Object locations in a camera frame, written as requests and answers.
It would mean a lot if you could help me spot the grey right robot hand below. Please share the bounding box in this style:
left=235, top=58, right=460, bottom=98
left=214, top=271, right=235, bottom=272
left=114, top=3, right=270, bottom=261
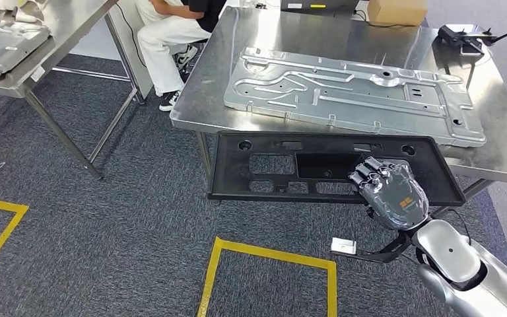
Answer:
left=348, top=157, right=430, bottom=232

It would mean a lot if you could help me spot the black plastic panel part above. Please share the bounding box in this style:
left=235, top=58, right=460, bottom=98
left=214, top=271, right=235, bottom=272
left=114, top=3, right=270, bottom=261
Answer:
left=207, top=130, right=467, bottom=207

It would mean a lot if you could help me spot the stainless steel workbench table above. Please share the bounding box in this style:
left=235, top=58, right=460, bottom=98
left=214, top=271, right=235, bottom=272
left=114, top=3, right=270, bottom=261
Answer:
left=169, top=5, right=507, bottom=219

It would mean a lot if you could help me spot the stamped silver metal plate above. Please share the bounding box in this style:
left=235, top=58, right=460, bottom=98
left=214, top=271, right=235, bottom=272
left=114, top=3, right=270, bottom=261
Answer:
left=223, top=46, right=487, bottom=149
left=0, top=17, right=52, bottom=81

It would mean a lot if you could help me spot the black folding stand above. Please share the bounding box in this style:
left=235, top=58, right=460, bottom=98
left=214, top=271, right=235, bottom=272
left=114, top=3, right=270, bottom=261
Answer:
left=437, top=24, right=507, bottom=57

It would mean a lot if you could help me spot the brown cardboard box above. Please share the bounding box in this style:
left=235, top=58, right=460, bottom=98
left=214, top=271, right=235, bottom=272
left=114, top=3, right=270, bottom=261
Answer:
left=367, top=0, right=428, bottom=27

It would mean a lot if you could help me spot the black laptop with labels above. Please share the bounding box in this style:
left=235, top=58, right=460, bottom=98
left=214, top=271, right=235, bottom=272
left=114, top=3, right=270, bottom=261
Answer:
left=279, top=0, right=360, bottom=14

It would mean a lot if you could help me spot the person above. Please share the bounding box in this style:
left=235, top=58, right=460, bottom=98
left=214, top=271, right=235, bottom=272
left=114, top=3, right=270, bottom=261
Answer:
left=134, top=0, right=228, bottom=112

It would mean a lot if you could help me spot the white cabinet panel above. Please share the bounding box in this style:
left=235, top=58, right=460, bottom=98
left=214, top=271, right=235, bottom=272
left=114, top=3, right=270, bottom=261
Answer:
left=104, top=0, right=154, bottom=105

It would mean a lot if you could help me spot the stainless steel side table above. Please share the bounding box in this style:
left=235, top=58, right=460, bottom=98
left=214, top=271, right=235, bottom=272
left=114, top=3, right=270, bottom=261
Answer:
left=0, top=0, right=139, bottom=181

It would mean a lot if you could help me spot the black right camera bracket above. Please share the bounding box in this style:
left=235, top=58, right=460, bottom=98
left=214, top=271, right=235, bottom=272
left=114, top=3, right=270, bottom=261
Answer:
left=331, top=232, right=414, bottom=264

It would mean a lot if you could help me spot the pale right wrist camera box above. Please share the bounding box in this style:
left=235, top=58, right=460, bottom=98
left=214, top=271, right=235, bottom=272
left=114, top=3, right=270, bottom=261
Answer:
left=331, top=237, right=357, bottom=256

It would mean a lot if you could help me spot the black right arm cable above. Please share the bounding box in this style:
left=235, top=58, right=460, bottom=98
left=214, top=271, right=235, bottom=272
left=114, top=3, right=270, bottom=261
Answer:
left=448, top=209, right=473, bottom=246

